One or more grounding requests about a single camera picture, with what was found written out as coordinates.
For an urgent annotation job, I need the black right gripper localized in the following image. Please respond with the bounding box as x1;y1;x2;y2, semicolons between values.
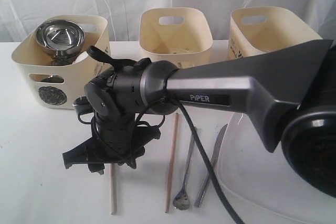
62;113;161;175

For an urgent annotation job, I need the steel table knife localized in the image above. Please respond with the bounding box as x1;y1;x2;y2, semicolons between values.
194;123;228;208

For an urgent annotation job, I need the wooden chopstick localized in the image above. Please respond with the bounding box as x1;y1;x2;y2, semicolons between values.
110;164;117;215
164;113;179;214

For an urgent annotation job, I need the cream bin with triangle mark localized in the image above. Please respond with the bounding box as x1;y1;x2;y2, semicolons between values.
139;7;213;68

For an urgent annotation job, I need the stainless steel bowl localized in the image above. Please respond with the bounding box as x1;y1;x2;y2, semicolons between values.
35;19;86;66

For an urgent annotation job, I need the white rectangular plate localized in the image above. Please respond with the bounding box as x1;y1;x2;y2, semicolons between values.
216;113;335;223

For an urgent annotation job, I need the long steel spoon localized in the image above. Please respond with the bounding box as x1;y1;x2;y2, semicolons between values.
172;131;195;210

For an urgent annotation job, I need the steel mug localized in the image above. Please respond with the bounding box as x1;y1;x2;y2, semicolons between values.
41;74;64;83

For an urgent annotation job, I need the white ceramic bowl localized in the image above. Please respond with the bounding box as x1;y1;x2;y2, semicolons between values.
73;51;88;64

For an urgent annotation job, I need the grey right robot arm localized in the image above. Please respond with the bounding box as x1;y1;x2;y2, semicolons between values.
62;39;335;196

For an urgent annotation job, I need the cream bin with circle mark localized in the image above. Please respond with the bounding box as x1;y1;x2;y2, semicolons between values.
12;15;111;109

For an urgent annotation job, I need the cream bin with square mark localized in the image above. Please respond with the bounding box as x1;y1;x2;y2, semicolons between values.
228;6;322;60

